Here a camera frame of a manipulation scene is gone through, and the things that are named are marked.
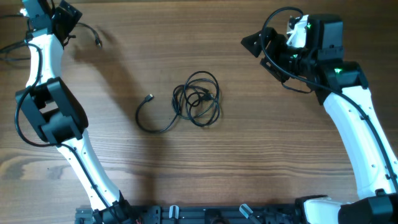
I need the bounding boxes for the black cable gold plug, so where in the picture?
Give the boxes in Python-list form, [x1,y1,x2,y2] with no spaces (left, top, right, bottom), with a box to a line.
[171,71,221,127]

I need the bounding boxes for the black cable small plug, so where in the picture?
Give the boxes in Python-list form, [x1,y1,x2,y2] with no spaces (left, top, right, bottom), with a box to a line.
[134,94,180,134]

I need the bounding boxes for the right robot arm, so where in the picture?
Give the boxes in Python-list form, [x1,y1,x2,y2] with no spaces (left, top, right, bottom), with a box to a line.
[241,14,397,223]

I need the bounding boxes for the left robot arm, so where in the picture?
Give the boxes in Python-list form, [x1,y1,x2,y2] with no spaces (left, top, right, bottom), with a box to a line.
[14,0,138,223]

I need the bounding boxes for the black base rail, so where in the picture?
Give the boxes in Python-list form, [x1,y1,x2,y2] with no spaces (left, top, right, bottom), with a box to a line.
[75,204,300,224]

